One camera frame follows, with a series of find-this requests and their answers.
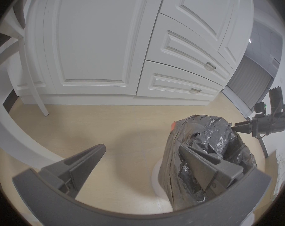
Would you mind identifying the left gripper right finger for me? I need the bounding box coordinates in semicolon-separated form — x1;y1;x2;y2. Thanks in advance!
179;144;244;196

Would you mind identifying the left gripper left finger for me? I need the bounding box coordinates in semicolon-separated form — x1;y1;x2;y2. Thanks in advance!
40;144;106;199

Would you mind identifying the black plastic bag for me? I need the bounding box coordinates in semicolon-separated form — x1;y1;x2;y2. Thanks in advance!
158;114;257;211

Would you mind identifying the white trash bin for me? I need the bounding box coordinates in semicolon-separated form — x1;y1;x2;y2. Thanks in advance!
151;159;173;212

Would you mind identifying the grey curtain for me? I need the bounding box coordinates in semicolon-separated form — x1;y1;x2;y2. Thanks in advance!
227;56;272;112

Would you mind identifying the grey padded white chair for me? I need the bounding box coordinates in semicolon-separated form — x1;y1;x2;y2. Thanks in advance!
0;0;65;174

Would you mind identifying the white wardrobe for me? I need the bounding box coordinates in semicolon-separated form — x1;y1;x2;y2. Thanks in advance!
15;0;255;106

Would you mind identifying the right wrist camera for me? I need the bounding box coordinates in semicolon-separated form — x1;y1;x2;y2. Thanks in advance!
254;101;268;114

